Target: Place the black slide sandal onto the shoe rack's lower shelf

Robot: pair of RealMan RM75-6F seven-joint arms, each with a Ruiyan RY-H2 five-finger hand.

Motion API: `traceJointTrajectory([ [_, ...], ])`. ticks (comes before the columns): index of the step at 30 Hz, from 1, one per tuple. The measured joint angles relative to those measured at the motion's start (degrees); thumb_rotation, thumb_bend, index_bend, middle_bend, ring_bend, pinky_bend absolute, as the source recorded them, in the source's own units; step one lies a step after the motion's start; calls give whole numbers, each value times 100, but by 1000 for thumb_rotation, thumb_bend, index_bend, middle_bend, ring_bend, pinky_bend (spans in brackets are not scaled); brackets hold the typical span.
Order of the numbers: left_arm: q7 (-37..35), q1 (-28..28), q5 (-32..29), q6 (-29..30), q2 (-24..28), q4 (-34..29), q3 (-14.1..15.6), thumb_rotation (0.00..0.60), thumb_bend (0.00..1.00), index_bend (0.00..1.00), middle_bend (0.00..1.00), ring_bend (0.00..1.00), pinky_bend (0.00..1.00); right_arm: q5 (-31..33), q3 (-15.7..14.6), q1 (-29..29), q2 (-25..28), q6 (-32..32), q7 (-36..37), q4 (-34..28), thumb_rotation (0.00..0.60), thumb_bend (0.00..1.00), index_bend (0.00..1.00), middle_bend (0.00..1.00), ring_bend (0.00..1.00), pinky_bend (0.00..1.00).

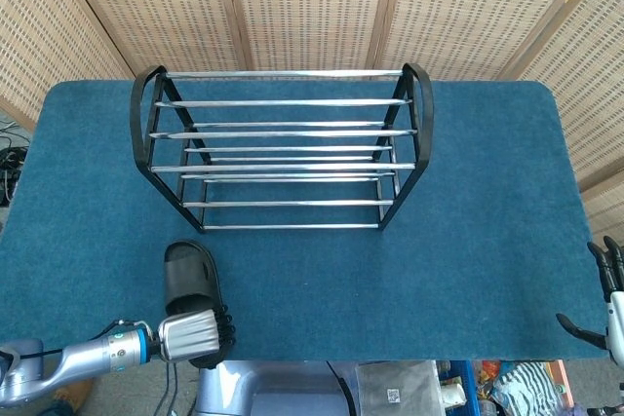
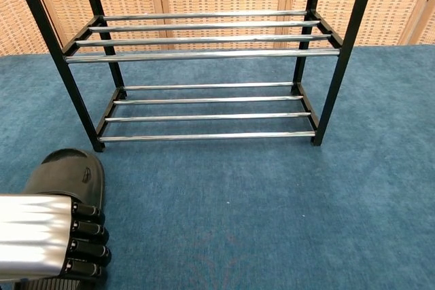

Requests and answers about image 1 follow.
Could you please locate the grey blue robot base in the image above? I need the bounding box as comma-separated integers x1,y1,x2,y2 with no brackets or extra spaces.
194,359,353,416

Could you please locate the blue carpet mat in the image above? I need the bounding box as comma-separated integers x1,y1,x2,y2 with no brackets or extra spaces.
0,79,608,362

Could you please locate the black white striped bag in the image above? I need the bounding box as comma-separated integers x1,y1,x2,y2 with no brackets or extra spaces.
490,361,567,411

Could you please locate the tangle of black cables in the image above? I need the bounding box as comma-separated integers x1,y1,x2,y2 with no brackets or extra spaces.
0,113,31,208

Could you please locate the black chrome shoe rack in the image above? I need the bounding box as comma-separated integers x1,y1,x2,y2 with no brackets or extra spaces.
129,62,436,234

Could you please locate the brown suede shoe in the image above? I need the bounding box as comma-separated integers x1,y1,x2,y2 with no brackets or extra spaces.
53,378,95,411

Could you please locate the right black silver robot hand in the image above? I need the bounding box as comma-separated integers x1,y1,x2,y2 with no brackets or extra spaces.
556,235,624,368

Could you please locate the black rubber slipper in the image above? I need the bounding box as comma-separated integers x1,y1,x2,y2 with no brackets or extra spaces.
163,239,235,369

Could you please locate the woven bamboo screen panel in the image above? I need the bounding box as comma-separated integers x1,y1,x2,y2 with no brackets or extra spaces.
496,0,624,251
221,0,404,74
365,0,610,82
41,0,254,80
0,0,136,132

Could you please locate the grey box with QR label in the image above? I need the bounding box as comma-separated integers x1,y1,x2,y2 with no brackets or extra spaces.
354,360,444,416

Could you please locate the blue metal post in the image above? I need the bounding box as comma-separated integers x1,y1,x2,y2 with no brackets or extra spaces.
457,359,480,416

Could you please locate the thick black cable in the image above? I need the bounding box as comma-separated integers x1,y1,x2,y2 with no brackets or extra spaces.
325,360,361,416

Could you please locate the thin grey cable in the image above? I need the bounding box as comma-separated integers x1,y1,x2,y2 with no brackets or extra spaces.
158,361,180,416

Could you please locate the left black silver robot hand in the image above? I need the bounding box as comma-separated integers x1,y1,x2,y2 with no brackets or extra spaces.
156,303,238,369

